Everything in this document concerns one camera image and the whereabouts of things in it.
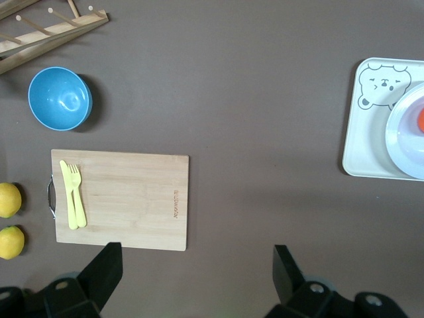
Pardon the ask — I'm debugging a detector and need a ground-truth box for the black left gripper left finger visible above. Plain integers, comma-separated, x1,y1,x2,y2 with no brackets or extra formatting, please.
42,241,124,318

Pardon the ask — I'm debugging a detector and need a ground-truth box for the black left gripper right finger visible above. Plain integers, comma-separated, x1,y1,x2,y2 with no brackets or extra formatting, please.
268,244,355,318

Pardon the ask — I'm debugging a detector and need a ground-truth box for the lavender round plate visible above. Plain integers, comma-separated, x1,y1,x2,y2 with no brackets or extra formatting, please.
386,81,424,180

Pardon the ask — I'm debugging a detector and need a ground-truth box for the yellow plastic fork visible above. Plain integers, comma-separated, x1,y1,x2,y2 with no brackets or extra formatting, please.
68,164,88,229

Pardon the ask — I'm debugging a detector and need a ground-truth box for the bamboo cutting board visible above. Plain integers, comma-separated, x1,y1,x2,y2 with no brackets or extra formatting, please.
46,148,191,252

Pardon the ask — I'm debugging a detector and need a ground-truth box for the yellow lemon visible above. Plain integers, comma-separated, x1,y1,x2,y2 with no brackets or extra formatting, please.
0,182,23,219
0,225,26,260

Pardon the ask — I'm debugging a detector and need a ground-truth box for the cream bear print tray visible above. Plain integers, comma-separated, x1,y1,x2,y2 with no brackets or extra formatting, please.
341,57,424,182

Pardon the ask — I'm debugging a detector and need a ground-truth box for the blue bowl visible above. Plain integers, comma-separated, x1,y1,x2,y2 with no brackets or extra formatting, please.
27,66,93,131

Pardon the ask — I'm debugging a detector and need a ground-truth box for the wooden peg drying rack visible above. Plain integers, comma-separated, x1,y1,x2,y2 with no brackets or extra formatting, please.
0,0,109,76

